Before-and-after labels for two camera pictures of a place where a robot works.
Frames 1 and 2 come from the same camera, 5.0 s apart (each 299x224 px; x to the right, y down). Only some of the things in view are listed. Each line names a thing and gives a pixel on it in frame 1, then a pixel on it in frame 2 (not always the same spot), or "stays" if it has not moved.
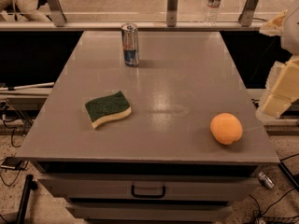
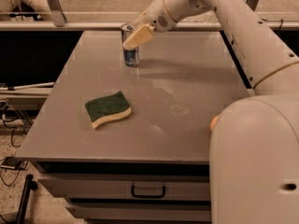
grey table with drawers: [160, 163] stays
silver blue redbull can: [131, 44] stays
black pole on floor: [30, 184] stays
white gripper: [291, 32] -> [156, 17]
